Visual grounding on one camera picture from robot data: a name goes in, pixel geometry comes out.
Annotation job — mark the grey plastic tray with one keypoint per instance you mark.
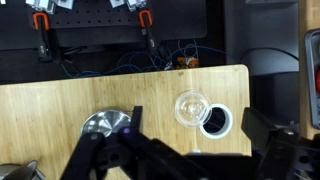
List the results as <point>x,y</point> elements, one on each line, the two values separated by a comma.
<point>312,57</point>

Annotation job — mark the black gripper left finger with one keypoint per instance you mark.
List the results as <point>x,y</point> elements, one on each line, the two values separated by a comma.
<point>95,154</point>

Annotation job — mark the glass electric kettle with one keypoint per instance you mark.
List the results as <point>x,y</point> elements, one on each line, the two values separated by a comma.
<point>28,171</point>

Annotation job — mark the orange black clamp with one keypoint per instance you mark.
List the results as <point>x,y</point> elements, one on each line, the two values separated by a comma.
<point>146,23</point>
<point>42,26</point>

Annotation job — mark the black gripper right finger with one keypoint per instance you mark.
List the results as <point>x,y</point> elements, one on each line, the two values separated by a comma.
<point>277,146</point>

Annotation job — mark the black perforated board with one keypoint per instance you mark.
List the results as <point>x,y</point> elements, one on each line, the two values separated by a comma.
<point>172,19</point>

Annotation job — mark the right orange black clamp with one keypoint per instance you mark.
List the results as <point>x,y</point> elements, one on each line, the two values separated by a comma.
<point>146,23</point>

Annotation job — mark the left orange black clamp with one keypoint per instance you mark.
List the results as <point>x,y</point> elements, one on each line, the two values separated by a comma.
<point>42,26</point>

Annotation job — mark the stainless steel pot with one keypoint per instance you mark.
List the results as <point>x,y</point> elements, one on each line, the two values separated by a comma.
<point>106,122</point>

